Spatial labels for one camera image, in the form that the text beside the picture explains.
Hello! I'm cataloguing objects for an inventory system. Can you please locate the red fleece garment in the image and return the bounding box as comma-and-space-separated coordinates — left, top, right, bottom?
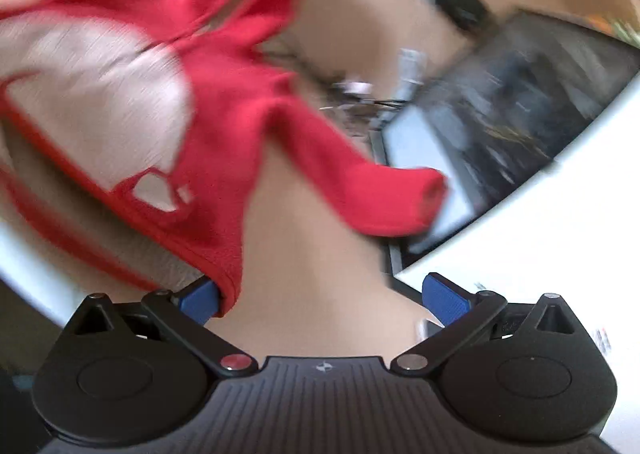
0, 0, 449, 316

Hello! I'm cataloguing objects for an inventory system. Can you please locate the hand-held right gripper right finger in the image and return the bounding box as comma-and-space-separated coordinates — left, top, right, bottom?
390, 273, 578, 379

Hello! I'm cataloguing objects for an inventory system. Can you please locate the open computer case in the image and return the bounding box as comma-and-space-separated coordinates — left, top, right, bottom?
370, 8, 637, 257

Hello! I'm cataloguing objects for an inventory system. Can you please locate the black cable bundle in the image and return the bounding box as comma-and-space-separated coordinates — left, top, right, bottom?
320, 79, 406, 132

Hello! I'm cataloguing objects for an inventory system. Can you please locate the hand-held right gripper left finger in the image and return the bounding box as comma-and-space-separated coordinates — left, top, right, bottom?
66, 277, 257, 379

